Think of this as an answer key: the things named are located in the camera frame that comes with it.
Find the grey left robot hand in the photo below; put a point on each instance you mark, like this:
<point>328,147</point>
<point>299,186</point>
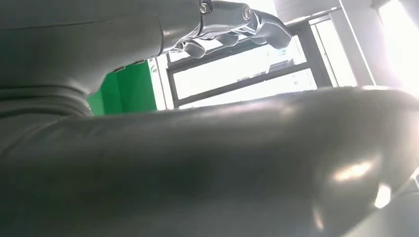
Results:
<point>196,163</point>

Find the green partition panel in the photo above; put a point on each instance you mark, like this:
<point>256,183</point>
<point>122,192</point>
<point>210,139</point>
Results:
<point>131,88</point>

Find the ribbed grey left arm sleeve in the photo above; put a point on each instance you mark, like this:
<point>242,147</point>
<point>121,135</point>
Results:
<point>32,103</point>

